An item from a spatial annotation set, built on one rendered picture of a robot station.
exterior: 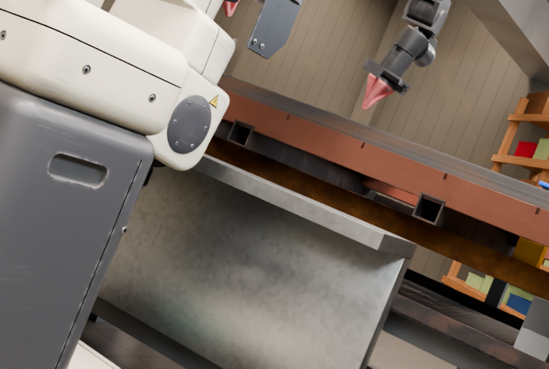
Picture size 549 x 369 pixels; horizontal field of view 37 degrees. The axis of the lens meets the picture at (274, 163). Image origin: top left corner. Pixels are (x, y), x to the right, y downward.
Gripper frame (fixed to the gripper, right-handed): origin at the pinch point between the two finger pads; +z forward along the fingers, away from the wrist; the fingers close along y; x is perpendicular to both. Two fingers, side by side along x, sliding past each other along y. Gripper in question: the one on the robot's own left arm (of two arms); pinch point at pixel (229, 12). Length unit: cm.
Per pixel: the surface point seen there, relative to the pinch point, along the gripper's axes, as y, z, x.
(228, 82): -5.9, 14.3, 4.9
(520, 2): 176, 87, -614
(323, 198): -32.2, 34.9, -0.2
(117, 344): 40, 115, -6
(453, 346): -73, 47, 12
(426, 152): -55, 16, 0
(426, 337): -68, 47, 12
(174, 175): -8.4, 31.5, 22.8
